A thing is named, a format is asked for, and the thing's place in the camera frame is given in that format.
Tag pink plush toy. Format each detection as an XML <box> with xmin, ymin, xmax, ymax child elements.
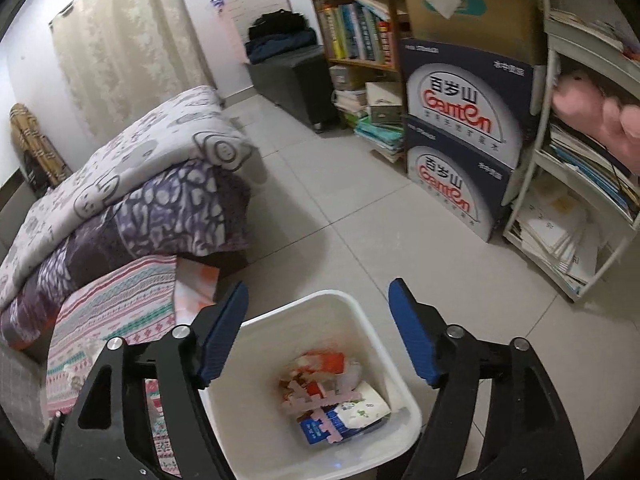
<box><xmin>551</xmin><ymin>71</ymin><xmax>640</xmax><ymax>153</ymax></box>

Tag rolled bamboo mat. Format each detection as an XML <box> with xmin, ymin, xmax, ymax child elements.
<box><xmin>9</xmin><ymin>103</ymin><xmax>73</xmax><ymax>196</ymax></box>

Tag dark storage cabinet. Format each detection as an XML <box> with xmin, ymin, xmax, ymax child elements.
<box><xmin>248</xmin><ymin>45</ymin><xmax>338</xmax><ymax>133</ymax></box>

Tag white plastic bin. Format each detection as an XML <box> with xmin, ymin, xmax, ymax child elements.
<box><xmin>197</xmin><ymin>289</ymin><xmax>423</xmax><ymax>480</ymax></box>

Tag foam puzzle edge strip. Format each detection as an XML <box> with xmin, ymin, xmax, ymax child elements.
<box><xmin>282</xmin><ymin>380</ymin><xmax>363</xmax><ymax>446</ymax></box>

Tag purple patterned quilt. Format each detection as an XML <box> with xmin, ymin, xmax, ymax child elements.
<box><xmin>0</xmin><ymin>157</ymin><xmax>253</xmax><ymax>351</ymax></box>

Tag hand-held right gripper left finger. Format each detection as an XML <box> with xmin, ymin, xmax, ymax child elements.
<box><xmin>50</xmin><ymin>281</ymin><xmax>250</xmax><ymax>480</ymax></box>

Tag wooden bookshelf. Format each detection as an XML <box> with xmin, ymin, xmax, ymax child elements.
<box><xmin>300</xmin><ymin>0</ymin><xmax>408</xmax><ymax>111</ymax></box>

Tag black bag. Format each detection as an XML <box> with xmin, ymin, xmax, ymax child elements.
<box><xmin>245</xmin><ymin>9</ymin><xmax>318</xmax><ymax>65</ymax></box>

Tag row of shelved books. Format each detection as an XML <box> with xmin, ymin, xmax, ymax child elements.
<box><xmin>302</xmin><ymin>0</ymin><xmax>396</xmax><ymax>61</ymax></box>

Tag white grey printed quilt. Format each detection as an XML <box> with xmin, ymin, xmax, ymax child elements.
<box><xmin>0</xmin><ymin>85</ymin><xmax>258</xmax><ymax>301</ymax></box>

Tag cream patterned curtain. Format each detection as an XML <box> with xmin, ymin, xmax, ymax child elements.
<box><xmin>48</xmin><ymin>0</ymin><xmax>218</xmax><ymax>136</ymax></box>

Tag blue white water carton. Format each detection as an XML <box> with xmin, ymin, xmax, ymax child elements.
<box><xmin>397</xmin><ymin>37</ymin><xmax>538</xmax><ymax>168</ymax></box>
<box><xmin>402</xmin><ymin>115</ymin><xmax>526</xmax><ymax>243</ymax></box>

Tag brown cardboard box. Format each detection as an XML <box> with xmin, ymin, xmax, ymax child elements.
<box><xmin>390</xmin><ymin>0</ymin><xmax>546</xmax><ymax>66</ymax></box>

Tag white shelf rack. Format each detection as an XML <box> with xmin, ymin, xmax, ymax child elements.
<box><xmin>502</xmin><ymin>0</ymin><xmax>640</xmax><ymax>303</ymax></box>

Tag blue white packet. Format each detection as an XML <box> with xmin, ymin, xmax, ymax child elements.
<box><xmin>299</xmin><ymin>402</ymin><xmax>361</xmax><ymax>447</ymax></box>

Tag stack of white papers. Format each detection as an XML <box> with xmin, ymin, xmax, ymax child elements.
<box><xmin>512</xmin><ymin>175</ymin><xmax>601</xmax><ymax>286</ymax></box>

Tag stack of flat booklets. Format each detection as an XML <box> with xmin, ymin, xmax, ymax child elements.
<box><xmin>542</xmin><ymin>120</ymin><xmax>640</xmax><ymax>221</ymax></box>

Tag striped patterned bed sheet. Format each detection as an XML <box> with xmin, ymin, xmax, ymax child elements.
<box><xmin>45</xmin><ymin>254</ymin><xmax>221</xmax><ymax>478</ymax></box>

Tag white printed packet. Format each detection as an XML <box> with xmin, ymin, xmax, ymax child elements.
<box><xmin>332</xmin><ymin>380</ymin><xmax>392</xmax><ymax>433</ymax></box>

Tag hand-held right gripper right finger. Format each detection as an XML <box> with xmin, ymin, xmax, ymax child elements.
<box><xmin>388</xmin><ymin>277</ymin><xmax>586</xmax><ymax>480</ymax></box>

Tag pile of books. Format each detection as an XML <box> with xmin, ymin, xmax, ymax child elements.
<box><xmin>332</xmin><ymin>80</ymin><xmax>407</xmax><ymax>163</ymax></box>

